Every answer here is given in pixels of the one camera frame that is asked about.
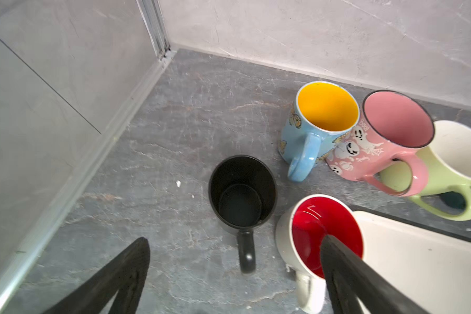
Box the dark green mug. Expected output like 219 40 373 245
439 192 466 209

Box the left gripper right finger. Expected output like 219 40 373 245
321 235 427 313

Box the beige serving tray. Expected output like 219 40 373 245
353 211 471 313

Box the black mug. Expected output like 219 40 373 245
208 154 277 275

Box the pink cartoon mug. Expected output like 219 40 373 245
326 90 435 197

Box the light green mug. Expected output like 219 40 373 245
378 119 471 222

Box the blue mug yellow inside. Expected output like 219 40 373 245
278 81 360 183

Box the white mug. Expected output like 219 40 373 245
276 194 364 313

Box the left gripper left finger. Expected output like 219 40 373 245
44 237 150 313

